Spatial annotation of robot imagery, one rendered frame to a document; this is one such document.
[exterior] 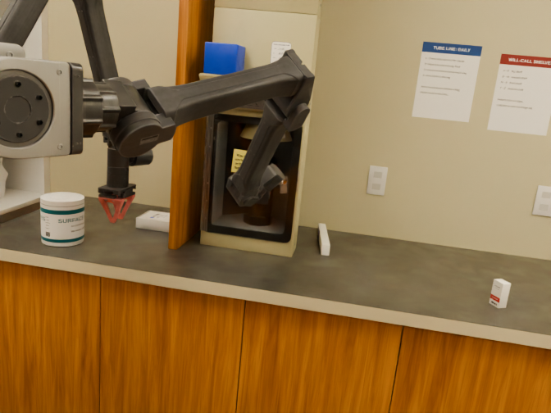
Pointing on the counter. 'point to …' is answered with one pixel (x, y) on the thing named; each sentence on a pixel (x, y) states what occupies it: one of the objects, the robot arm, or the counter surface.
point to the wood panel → (195, 20)
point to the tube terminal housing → (300, 35)
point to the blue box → (223, 58)
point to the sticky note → (237, 159)
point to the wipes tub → (62, 219)
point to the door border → (207, 172)
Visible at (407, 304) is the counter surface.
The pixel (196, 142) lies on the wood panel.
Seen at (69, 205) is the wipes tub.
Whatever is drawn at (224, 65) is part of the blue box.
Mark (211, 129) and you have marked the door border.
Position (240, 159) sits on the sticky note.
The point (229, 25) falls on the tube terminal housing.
